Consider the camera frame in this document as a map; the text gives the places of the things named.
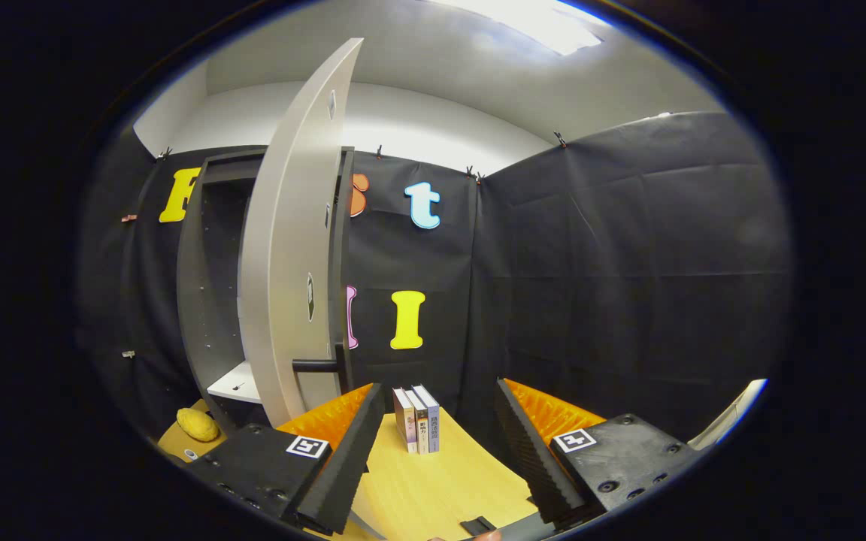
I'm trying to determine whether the blue-grey book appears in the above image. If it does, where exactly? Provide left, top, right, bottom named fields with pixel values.
left=412, top=385, right=441, bottom=454

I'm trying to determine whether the white cabinet shelf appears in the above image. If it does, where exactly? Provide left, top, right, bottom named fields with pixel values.
left=206, top=361, right=262, bottom=404

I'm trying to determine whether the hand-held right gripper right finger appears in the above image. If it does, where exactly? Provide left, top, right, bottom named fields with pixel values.
left=495, top=378, right=693, bottom=527

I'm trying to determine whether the black backdrop cloth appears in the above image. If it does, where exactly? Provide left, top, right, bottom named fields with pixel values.
left=80, top=111, right=791, bottom=444

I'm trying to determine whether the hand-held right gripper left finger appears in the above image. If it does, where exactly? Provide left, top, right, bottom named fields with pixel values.
left=186, top=383, right=386, bottom=536

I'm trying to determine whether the beige cabinet door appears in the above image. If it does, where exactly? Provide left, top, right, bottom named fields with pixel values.
left=238, top=38, right=365, bottom=429

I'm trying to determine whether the black door handle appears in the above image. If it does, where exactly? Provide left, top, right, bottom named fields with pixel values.
left=292, top=342, right=351, bottom=375

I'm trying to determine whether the dark grey cabinet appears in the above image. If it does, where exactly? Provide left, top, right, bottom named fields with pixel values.
left=176, top=147, right=356, bottom=437

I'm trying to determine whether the yellow toy fruit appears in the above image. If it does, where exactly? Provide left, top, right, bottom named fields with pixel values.
left=176, top=407, right=221, bottom=443

